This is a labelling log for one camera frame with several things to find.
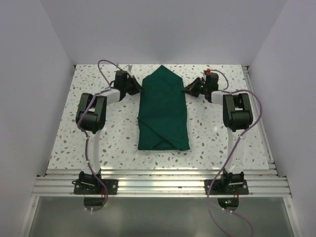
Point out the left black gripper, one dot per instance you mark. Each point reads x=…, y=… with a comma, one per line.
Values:
x=138, y=88

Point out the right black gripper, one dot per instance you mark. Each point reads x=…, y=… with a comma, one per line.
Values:
x=191, y=88

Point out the dark green surgical cloth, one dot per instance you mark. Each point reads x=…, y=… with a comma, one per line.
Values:
x=162, y=117

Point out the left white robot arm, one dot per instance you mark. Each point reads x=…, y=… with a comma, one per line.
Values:
x=91, y=119

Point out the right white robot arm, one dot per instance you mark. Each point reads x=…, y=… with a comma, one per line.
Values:
x=237, y=119

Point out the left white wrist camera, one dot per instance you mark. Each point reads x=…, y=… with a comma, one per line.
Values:
x=128, y=68

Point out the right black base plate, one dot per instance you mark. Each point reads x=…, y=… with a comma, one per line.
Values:
x=229, y=194

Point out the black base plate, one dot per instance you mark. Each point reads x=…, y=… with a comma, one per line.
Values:
x=229, y=194
x=82, y=188

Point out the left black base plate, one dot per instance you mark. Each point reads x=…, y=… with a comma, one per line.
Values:
x=82, y=188

